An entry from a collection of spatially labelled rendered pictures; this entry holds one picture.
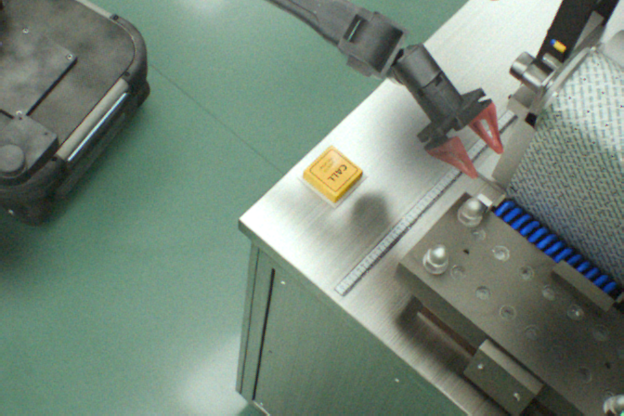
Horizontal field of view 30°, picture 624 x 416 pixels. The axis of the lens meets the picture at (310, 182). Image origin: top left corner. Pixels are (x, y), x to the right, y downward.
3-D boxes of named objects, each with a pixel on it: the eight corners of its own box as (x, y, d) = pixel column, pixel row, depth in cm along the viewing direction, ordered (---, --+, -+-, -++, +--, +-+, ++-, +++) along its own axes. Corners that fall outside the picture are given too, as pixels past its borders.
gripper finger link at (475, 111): (467, 176, 170) (430, 126, 168) (497, 148, 172) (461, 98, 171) (492, 170, 163) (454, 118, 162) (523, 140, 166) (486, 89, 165)
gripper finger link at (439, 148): (453, 190, 168) (416, 140, 167) (484, 161, 171) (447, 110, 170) (478, 184, 162) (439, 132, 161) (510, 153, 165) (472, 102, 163)
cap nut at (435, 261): (433, 246, 166) (438, 232, 163) (452, 262, 166) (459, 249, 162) (417, 263, 165) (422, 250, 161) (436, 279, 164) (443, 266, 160)
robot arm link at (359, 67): (346, 63, 161) (377, 10, 161) (335, 63, 173) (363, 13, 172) (418, 106, 163) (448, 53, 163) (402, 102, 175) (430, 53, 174)
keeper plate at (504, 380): (470, 364, 171) (487, 338, 162) (524, 409, 169) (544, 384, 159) (461, 375, 170) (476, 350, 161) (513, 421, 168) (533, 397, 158)
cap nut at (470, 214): (467, 200, 171) (474, 186, 167) (486, 215, 170) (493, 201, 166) (451, 215, 169) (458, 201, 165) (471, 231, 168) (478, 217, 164)
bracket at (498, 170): (490, 153, 190) (539, 46, 164) (521, 176, 189) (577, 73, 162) (473, 172, 188) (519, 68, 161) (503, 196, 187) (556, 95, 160)
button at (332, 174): (330, 150, 188) (331, 143, 185) (362, 176, 186) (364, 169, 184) (301, 177, 185) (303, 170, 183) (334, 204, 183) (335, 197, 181)
